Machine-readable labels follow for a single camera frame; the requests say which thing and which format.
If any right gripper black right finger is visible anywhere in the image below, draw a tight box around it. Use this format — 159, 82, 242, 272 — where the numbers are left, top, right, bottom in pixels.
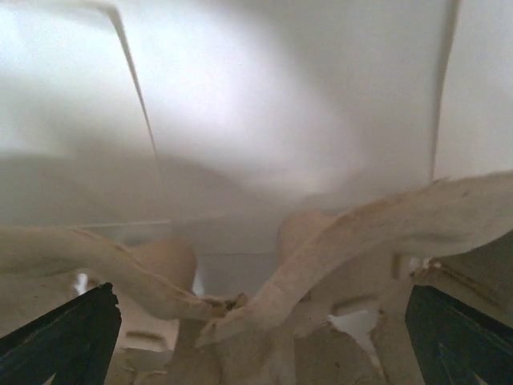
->
405, 285, 512, 385

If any grey pulp cup carrier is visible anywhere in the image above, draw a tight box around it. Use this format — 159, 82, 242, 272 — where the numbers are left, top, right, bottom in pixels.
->
0, 171, 513, 385

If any blue checkered paper bag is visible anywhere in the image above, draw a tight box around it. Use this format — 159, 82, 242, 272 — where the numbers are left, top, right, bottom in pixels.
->
1, 1, 512, 281

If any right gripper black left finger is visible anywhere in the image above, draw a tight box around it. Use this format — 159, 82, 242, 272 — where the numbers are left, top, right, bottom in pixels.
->
1, 282, 122, 384

